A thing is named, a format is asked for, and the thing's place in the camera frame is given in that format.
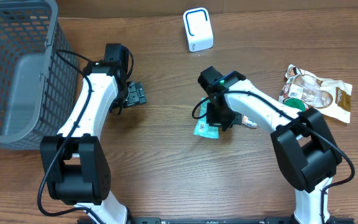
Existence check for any teal orange snack packet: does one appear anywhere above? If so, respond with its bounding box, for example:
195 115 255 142
193 100 219 139

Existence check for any small orange white box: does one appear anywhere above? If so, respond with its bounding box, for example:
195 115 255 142
242 115 257 129

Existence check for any beige brown snack bag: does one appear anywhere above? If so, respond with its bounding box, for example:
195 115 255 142
278 64 352 124

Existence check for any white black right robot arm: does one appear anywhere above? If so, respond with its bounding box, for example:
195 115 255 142
198 67 342 223

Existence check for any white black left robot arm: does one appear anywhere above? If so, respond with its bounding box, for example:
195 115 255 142
37 44 147 224

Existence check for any white barcode scanner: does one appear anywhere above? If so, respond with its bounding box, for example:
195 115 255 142
183 7 214 52

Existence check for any grey plastic mesh basket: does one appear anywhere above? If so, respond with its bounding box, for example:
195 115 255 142
0 0 78 150

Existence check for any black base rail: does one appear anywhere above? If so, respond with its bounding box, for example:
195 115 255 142
78 217 356 224

